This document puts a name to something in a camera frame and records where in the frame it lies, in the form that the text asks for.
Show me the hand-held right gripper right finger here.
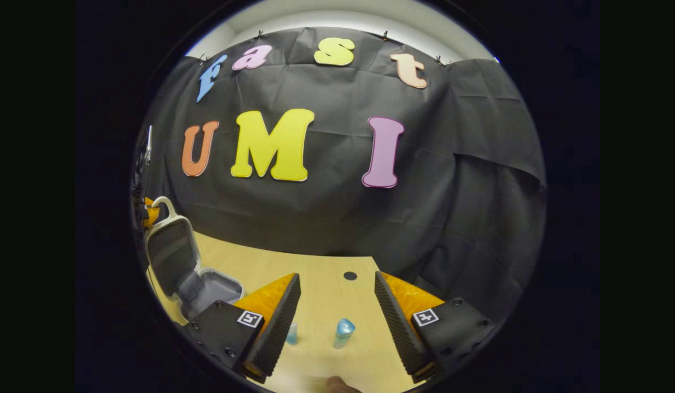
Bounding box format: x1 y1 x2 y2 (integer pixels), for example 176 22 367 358
374 271 506 384

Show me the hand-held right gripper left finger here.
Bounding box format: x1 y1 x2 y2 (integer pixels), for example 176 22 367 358
183 272 303 384

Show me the white suitcase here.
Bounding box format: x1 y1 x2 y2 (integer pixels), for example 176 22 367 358
144 196 245 323

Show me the blue capped bottle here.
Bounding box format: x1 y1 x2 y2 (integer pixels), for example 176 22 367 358
333 318 356 350

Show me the black backdrop cloth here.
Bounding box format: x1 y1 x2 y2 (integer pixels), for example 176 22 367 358
133 26 548 323

